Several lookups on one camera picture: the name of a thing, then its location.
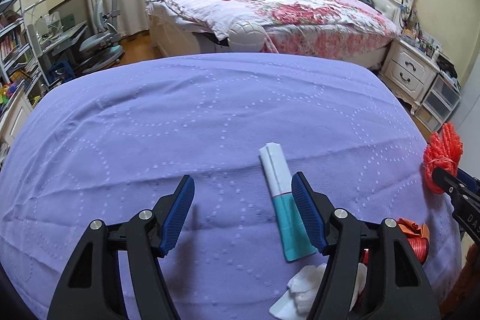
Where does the orange wrapper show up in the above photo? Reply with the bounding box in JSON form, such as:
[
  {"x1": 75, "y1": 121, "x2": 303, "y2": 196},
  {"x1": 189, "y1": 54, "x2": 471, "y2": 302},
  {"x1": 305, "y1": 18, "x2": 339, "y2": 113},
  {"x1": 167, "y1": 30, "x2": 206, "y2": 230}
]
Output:
[{"x1": 396, "y1": 218, "x2": 431, "y2": 241}]

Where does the bookshelf with books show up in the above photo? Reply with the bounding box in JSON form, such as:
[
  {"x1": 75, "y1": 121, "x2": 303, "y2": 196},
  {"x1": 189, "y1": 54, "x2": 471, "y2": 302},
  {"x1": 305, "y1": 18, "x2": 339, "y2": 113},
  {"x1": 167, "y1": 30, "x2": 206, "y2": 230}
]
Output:
[{"x1": 0, "y1": 0, "x2": 44, "y2": 126}]

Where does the white teal tube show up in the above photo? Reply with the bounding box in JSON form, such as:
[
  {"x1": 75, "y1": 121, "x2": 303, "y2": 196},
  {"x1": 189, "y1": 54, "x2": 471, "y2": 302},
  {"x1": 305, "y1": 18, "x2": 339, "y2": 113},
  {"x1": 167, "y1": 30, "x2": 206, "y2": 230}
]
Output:
[{"x1": 259, "y1": 142, "x2": 317, "y2": 262}]

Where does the plastic drawer unit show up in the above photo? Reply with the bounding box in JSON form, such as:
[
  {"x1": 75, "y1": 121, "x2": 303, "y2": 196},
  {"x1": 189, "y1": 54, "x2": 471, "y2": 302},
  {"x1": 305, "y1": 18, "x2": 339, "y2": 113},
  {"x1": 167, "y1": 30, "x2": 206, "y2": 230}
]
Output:
[{"x1": 414, "y1": 71, "x2": 461, "y2": 133}]

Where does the red foam fruit net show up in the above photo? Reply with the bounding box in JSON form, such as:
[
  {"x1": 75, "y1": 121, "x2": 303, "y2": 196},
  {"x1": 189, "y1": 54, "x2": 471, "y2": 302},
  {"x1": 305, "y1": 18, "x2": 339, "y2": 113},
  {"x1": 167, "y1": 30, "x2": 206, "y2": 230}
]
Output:
[{"x1": 423, "y1": 122, "x2": 464, "y2": 194}]

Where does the grey desk chair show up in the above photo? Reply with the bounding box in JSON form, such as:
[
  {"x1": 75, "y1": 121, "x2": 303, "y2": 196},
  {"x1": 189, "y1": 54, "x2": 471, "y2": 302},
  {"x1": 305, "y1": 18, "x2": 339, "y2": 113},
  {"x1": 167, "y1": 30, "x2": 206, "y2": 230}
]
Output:
[{"x1": 79, "y1": 0, "x2": 124, "y2": 76}]

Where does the floral bed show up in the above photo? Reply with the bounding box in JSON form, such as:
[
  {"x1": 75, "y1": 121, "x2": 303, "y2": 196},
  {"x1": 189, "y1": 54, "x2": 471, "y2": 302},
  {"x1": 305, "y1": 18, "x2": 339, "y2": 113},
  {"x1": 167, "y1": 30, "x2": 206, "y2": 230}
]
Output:
[{"x1": 145, "y1": 0, "x2": 400, "y2": 67}]

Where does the desk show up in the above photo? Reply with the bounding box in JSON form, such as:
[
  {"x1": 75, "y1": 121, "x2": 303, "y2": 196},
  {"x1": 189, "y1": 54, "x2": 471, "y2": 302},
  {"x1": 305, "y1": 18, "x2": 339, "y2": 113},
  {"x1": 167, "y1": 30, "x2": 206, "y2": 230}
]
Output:
[{"x1": 20, "y1": 0, "x2": 89, "y2": 86}]

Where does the red round wrapper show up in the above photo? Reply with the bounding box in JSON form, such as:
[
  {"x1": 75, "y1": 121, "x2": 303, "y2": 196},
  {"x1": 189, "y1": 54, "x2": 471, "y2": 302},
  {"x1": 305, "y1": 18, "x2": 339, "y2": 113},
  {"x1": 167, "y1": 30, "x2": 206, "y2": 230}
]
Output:
[{"x1": 361, "y1": 236, "x2": 431, "y2": 265}]

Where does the white tissue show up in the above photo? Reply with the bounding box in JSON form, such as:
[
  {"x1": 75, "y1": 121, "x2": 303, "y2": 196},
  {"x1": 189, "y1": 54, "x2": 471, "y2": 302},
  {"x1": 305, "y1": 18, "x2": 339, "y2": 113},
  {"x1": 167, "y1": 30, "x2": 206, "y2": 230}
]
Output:
[{"x1": 268, "y1": 262, "x2": 369, "y2": 320}]

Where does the white nightstand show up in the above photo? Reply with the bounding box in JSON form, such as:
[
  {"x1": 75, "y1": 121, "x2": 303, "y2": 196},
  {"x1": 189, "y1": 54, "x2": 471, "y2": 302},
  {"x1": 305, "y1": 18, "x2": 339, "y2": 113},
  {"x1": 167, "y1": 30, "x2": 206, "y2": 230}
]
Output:
[{"x1": 379, "y1": 38, "x2": 439, "y2": 115}]

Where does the purple table cloth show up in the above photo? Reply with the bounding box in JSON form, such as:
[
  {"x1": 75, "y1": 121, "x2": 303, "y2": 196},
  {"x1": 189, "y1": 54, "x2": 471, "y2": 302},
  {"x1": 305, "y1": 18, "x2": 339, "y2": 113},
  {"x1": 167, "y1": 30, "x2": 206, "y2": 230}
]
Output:
[{"x1": 1, "y1": 54, "x2": 461, "y2": 319}]

